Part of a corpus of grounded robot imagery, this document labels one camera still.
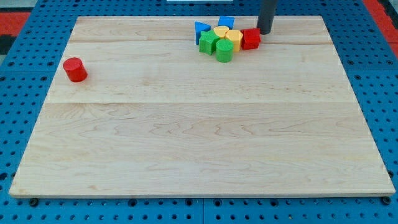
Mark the light wooden board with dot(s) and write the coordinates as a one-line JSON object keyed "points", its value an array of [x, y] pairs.
{"points": [[156, 118]]}

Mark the green cylinder block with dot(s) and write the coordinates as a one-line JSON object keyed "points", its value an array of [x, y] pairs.
{"points": [[224, 50]]}

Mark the green star block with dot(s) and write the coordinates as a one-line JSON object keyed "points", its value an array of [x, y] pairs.
{"points": [[207, 42]]}

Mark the yellow half-round block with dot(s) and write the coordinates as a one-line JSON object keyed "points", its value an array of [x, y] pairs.
{"points": [[221, 31]]}

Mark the yellow hexagon block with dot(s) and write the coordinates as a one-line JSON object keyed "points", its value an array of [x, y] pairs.
{"points": [[236, 37]]}

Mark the blue triangle block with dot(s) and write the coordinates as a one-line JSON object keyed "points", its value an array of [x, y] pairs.
{"points": [[199, 27]]}

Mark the red pentagon block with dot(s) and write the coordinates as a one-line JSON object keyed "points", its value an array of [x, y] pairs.
{"points": [[251, 38]]}

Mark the blue cube block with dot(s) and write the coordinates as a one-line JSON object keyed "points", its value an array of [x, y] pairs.
{"points": [[226, 21]]}

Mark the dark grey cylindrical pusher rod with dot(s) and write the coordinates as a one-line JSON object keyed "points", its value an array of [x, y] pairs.
{"points": [[266, 16]]}

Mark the red cylinder block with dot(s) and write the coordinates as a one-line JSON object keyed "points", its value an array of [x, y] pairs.
{"points": [[75, 69]]}

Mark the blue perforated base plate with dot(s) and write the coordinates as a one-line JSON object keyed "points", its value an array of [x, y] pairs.
{"points": [[30, 65]]}

